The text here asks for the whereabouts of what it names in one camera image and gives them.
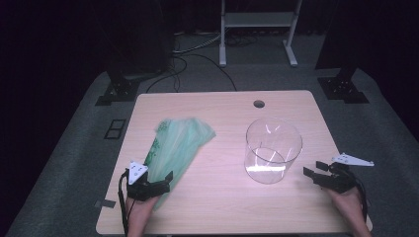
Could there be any grey floor cable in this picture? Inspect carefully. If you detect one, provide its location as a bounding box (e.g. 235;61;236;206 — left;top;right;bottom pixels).
172;31;222;55

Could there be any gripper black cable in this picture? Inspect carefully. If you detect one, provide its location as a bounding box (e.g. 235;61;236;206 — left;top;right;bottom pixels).
118;168;136;237
347;169;370;225

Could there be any person's left hand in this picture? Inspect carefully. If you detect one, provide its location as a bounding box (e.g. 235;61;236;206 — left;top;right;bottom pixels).
125;195;161;225

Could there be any black floor cable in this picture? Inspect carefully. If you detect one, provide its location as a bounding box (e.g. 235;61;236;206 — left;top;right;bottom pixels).
145;53;238;94

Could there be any person's right hand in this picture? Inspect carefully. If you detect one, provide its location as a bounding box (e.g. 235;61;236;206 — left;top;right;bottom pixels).
325;187;366;222

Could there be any black floor socket frame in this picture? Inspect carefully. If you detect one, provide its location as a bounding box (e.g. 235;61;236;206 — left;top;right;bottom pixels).
104;118;127;140

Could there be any green plastic bag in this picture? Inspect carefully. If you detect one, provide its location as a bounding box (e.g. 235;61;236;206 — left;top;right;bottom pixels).
143;118;217;210

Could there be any dark tape strip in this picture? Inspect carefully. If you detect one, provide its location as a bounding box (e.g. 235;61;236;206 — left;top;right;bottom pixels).
94;198;118;209

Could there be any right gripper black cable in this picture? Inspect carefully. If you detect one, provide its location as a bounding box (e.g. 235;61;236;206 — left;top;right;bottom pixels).
347;169;370;225

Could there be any white metal stand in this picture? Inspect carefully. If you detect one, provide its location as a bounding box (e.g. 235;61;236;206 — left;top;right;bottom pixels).
218;0;303;68

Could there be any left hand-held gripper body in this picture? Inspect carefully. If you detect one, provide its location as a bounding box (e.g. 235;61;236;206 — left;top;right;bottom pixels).
126;160;156;202

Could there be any large black box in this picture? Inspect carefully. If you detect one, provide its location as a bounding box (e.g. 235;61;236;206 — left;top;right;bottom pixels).
107;0;174;76

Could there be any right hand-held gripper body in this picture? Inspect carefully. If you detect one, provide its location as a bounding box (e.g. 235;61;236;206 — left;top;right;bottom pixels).
315;152;376;195

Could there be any clear round plastic container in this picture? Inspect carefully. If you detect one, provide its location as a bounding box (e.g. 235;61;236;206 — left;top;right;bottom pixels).
243;117;303;185

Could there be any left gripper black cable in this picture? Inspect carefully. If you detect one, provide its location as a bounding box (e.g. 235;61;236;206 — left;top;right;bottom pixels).
118;168;136;237

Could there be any black stand base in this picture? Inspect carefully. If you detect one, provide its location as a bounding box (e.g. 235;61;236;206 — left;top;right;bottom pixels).
95;62;141;107
317;67;370;105

